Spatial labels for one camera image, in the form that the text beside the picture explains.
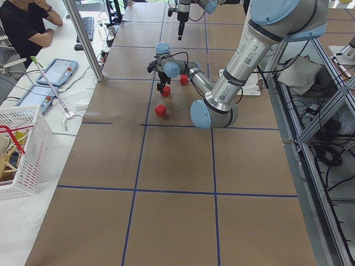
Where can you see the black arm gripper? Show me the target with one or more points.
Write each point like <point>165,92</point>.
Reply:
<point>181,15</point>

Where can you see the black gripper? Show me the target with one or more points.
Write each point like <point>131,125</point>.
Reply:
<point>163,77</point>

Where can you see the red cube block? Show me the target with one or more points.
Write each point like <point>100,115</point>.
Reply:
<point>161,110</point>
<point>166,91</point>
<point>184,79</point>

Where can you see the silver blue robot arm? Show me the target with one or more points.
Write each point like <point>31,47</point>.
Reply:
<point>208,6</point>
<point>270,22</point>

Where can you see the metal cup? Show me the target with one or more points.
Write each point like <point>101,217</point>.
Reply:
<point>111,33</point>

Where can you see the black computer mouse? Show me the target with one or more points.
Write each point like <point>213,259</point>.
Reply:
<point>78,47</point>

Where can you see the black keyboard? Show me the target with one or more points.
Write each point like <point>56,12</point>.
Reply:
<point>88,23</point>

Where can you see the long grabber stick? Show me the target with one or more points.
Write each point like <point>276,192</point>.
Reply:
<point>68,114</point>

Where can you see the upper blue teach pendant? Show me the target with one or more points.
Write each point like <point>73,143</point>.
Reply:
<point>59,70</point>

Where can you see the blue teach pendant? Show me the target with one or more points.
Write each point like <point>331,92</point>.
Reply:
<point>37,95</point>
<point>59,70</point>

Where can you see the lower blue teach pendant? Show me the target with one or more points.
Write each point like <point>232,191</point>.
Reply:
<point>37,95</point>

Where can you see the grey folded cloth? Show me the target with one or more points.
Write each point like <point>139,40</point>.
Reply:
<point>301,75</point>

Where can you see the person in black shirt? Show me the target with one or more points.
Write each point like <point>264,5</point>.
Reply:
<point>23,24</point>

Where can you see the white plastic basket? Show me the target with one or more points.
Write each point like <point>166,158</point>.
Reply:
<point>22,162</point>

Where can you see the aluminium frame post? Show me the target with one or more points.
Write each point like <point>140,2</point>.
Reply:
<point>88,49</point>

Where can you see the aluminium side frame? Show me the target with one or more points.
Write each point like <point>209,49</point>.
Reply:
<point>320,127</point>

